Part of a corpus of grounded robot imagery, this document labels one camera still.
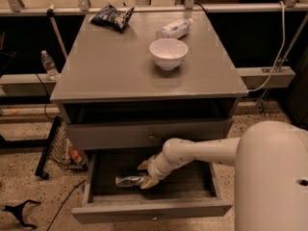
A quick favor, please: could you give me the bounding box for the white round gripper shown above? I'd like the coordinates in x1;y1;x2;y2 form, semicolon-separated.
137;154;171;190

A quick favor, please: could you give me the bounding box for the silver blue redbull can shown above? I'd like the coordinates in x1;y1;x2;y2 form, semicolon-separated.
115;175;145;188

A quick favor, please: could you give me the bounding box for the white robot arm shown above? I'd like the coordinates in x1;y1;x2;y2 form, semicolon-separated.
138;121;308;231

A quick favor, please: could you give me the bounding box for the closed grey upper drawer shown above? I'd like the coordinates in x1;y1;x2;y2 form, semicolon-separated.
67;118;233;150

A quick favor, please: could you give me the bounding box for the open grey middle drawer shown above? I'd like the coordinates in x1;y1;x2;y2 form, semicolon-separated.
72;147;233;224

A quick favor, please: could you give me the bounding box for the grey wooden drawer cabinet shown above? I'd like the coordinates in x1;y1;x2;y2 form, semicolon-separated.
49;11;249;152

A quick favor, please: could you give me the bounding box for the orange item in basket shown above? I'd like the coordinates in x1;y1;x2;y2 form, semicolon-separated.
69;148;83;165

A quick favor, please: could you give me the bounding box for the white bowl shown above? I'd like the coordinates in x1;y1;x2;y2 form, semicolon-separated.
149;38;188;70

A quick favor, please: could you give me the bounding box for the lying clear water bottle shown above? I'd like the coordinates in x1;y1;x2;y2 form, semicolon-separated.
156;18;193;39

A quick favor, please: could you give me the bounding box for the standing water bottle on ledge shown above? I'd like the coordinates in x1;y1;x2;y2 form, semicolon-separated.
40;50;59;81

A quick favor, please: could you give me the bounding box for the dark blue chip bag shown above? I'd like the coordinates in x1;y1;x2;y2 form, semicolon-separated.
89;4;135;33

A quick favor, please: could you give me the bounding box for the black floor cable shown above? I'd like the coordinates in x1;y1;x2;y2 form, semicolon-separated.
46;179;88;231

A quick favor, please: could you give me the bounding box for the black wire mesh basket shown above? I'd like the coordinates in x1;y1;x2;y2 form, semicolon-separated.
35;116;88;179

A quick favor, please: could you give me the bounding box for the black plastic bracket on floor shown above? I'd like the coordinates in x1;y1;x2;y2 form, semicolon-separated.
0;199;40;229

